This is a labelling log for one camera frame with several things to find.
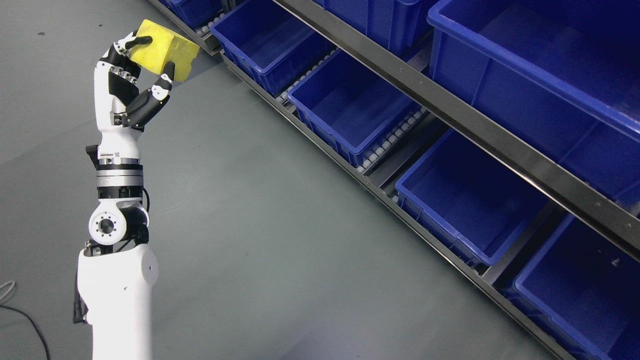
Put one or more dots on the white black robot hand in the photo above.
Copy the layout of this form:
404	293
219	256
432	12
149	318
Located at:
122	110

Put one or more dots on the yellow foam block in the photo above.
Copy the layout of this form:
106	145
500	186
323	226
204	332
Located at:
166	46

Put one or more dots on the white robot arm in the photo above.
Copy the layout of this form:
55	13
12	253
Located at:
117	268

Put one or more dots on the metal shelf rack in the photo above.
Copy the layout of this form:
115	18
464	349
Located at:
506	132

